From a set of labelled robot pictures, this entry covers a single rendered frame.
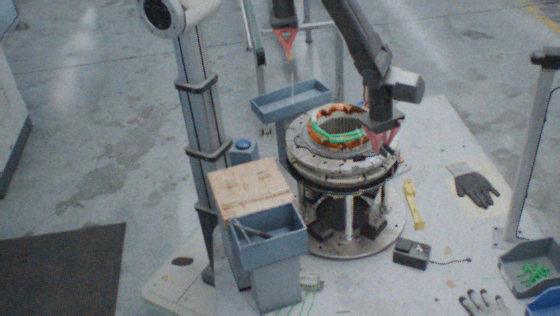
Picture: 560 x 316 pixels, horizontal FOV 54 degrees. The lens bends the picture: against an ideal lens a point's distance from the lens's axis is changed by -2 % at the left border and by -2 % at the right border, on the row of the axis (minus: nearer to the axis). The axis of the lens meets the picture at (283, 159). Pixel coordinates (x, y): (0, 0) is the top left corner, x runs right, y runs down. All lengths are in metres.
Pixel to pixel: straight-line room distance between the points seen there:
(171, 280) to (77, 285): 0.63
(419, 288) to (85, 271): 1.80
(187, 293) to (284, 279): 0.91
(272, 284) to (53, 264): 1.75
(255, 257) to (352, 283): 0.36
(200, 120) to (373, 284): 0.73
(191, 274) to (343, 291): 0.96
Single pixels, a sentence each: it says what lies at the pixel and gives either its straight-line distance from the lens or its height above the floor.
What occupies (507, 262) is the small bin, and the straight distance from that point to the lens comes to 1.70.
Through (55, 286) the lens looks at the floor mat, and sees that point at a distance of 2.91.
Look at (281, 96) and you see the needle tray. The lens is 1.88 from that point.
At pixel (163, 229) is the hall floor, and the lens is 2.99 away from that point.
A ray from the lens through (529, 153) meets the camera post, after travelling 1.55.
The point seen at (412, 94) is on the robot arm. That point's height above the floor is 1.35.
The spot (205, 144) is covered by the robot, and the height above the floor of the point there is 0.96.
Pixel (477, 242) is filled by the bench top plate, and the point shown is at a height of 0.78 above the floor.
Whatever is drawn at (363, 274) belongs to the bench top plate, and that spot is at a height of 0.78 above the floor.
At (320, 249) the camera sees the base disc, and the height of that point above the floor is 0.80.
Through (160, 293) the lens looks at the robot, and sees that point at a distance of 2.35.
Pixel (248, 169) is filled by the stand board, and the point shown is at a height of 1.06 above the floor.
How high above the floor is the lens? 2.01
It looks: 38 degrees down
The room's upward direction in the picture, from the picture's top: 6 degrees counter-clockwise
